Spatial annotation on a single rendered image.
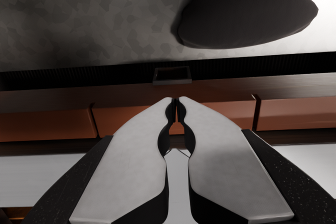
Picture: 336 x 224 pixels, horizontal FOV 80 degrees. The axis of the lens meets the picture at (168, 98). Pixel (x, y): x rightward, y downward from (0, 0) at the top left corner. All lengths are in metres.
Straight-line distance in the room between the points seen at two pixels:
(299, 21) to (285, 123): 0.16
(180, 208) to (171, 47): 0.24
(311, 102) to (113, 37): 0.28
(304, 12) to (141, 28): 0.23
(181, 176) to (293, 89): 0.16
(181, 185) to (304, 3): 0.29
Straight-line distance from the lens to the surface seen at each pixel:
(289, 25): 0.35
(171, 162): 0.24
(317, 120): 0.27
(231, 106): 0.22
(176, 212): 0.31
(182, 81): 0.26
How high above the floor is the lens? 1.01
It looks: 62 degrees down
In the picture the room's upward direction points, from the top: 177 degrees counter-clockwise
